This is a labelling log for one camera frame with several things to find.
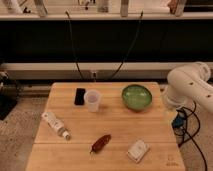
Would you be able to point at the white rectangular box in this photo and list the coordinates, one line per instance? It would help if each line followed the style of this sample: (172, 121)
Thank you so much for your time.
(137, 150)

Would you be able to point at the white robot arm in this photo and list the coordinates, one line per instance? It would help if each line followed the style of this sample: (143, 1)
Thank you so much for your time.
(189, 82)

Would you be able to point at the red chili pepper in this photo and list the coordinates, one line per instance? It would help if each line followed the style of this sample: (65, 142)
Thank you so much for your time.
(100, 143)

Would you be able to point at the white plastic bottle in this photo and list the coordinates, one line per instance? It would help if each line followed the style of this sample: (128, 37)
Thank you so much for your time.
(56, 124)

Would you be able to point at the black smartphone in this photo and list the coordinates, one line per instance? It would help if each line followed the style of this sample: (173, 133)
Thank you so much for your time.
(79, 96)

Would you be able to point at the green ceramic bowl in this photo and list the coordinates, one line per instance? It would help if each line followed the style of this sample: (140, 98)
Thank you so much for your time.
(136, 97)

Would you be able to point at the translucent white cup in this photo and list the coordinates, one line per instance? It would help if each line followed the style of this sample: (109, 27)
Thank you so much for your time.
(92, 100)

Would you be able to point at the blue connector on floor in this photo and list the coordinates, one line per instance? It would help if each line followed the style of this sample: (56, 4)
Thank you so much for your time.
(177, 122)

